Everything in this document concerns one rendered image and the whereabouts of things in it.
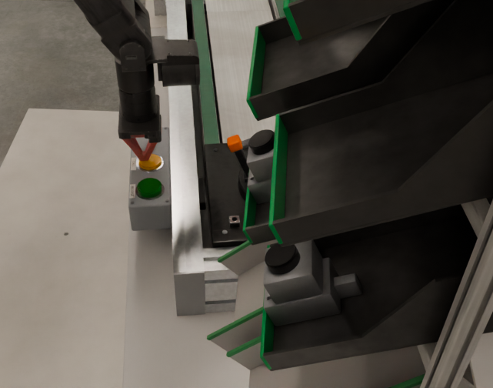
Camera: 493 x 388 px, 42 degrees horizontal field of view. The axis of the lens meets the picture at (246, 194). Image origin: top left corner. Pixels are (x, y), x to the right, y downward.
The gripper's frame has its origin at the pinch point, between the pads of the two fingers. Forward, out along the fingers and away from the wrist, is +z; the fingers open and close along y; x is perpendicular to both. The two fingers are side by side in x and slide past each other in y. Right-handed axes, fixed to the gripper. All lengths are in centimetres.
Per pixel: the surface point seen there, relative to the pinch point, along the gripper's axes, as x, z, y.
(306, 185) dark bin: -16, -39, -51
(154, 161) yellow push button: -1.7, 0.8, -0.5
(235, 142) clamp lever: -14.8, -9.7, -9.5
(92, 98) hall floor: 33, 98, 162
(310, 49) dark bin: -19, -40, -34
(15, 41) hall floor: 76, 99, 215
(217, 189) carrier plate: -12.0, 0.4, -9.0
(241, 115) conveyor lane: -18.8, 5.9, 18.9
